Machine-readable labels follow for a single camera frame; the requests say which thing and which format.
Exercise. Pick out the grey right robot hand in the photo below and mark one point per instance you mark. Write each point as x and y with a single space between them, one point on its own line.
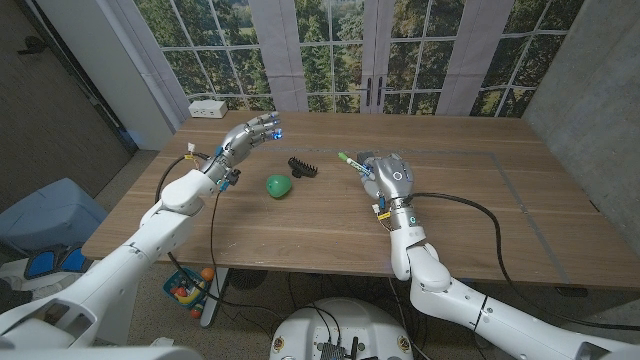
395 177

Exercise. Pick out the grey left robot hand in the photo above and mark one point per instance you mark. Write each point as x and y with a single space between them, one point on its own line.
239 142

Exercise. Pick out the white green-label marker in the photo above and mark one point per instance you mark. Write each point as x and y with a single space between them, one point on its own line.
356 164

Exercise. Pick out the green marker cap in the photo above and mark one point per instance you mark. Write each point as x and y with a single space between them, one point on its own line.
343 156

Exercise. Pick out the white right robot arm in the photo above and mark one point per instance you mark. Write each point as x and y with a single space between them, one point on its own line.
475 310

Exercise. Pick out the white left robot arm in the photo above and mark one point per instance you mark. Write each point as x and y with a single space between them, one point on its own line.
125 260

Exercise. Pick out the dark grey block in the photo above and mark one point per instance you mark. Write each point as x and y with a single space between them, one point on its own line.
364 156

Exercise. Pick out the green ball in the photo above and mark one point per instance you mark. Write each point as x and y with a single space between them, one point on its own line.
278 186

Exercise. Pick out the white power strip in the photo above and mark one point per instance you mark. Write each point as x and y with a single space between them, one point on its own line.
207 108

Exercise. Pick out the black toothed hair clip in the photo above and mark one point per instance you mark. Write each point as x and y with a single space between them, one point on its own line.
303 168

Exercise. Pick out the printed window forest backdrop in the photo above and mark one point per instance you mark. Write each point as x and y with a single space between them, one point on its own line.
320 55

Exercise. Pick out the black round floor fan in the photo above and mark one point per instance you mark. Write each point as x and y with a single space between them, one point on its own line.
247 278

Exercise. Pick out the white table leg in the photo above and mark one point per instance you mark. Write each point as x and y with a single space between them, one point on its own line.
215 295

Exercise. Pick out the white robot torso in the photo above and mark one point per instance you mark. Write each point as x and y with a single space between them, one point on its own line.
345 325

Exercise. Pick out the blue basket of toy fruit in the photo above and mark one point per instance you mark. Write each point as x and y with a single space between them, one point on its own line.
185 295

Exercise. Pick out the dark trouser leg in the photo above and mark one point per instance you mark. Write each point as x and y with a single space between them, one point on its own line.
11 295

